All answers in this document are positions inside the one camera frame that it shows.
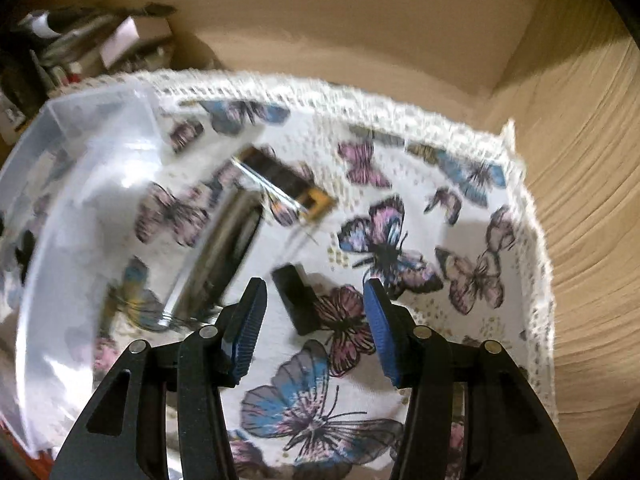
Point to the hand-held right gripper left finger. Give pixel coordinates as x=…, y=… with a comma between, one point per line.
x=247, y=335

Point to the dark wine bottle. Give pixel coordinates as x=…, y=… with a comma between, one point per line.
x=75, y=17

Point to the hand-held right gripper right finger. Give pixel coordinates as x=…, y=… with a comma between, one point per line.
x=382, y=335

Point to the black orange lighter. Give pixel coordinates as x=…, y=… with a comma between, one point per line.
x=280, y=180

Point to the small black plastic piece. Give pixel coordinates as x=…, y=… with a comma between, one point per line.
x=295, y=300

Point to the butterfly print lace tablecloth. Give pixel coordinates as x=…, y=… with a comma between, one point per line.
x=350, y=195

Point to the clear plastic box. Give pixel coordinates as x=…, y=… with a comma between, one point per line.
x=75, y=210

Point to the pile of papers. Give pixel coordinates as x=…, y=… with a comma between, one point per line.
x=75, y=57

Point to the dark metallic cylinder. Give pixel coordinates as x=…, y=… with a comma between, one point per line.
x=220, y=260

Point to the pink paper tag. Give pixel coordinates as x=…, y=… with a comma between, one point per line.
x=120, y=40

